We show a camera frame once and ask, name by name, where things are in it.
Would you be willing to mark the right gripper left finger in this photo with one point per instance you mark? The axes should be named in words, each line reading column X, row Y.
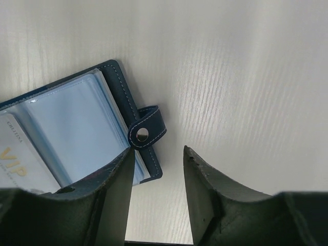
column 91, row 211

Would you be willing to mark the blue card holder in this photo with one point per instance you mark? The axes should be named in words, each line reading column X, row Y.
column 82, row 122

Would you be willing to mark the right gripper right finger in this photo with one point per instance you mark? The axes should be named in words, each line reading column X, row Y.
column 225, row 212

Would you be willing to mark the diamond print silver card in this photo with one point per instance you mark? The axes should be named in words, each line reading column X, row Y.
column 21, row 164

